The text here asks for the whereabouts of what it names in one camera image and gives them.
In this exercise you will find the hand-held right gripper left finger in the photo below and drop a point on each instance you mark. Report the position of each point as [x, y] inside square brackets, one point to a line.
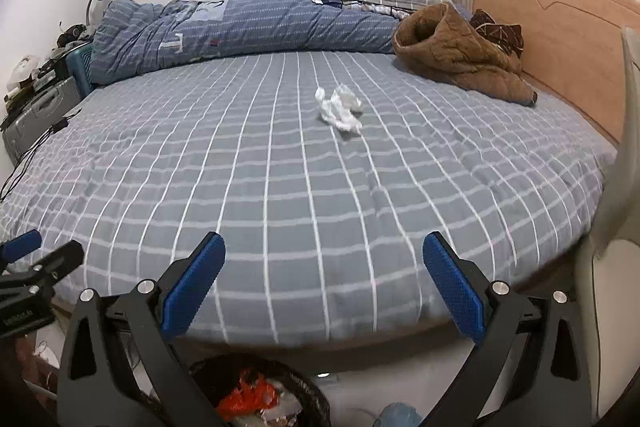
[192, 287]

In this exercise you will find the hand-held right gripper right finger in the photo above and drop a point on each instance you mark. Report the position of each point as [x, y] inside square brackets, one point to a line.
[455, 287]

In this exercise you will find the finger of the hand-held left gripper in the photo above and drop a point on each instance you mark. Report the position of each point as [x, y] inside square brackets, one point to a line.
[55, 264]
[20, 247]

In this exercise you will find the red plastic bag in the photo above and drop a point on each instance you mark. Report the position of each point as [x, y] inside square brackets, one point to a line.
[240, 402]

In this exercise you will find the black trash bin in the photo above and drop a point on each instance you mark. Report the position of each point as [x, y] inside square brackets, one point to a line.
[305, 387]

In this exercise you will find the white tissue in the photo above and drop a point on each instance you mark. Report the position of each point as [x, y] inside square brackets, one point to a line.
[340, 107]

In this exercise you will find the bed with grey checked sheet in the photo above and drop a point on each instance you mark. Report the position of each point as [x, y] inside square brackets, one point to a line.
[350, 207]

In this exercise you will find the blue slipper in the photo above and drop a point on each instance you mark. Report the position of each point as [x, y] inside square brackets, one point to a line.
[400, 417]

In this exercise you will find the grey suitcase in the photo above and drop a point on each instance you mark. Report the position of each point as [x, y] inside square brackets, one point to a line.
[40, 107]

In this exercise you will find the white chair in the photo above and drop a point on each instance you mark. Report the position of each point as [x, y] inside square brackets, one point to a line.
[615, 307]

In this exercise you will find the white plastic object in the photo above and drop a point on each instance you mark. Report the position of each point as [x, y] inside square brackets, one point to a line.
[22, 69]

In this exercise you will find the teal plastic stool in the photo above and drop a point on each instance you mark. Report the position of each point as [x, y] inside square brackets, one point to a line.
[80, 67]

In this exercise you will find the dark clutter pile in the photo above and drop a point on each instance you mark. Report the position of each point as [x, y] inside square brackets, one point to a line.
[70, 37]

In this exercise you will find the brown fleece jacket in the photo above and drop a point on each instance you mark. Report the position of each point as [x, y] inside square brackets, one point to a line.
[450, 52]

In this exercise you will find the dark brown patterned cloth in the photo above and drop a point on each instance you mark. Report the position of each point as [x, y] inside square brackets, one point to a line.
[500, 32]

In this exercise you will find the blue striped duvet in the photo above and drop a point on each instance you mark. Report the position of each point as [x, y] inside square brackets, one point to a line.
[275, 22]

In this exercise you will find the wooden headboard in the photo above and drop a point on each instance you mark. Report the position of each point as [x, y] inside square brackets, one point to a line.
[565, 32]

